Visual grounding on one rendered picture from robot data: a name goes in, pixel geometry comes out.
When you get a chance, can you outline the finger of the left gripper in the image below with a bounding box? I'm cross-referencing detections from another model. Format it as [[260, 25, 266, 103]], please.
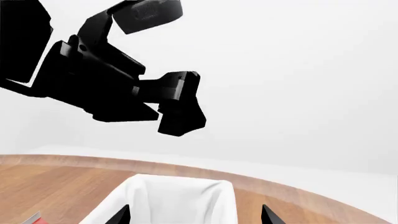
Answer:
[[133, 71, 208, 138], [92, 102, 160, 123]]

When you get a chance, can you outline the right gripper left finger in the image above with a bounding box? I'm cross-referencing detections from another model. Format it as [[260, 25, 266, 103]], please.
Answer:
[[104, 203, 131, 224]]

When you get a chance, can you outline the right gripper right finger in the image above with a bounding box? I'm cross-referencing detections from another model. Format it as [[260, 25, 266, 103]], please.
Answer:
[[261, 203, 286, 224]]

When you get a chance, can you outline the white fabric basket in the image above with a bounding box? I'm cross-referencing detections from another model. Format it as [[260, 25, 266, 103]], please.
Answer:
[[79, 174, 239, 224]]

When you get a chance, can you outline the red white food package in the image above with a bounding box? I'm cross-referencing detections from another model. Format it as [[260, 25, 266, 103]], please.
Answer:
[[21, 211, 47, 224]]

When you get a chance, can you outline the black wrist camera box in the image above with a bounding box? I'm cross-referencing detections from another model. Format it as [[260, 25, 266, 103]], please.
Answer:
[[77, 0, 184, 47]]

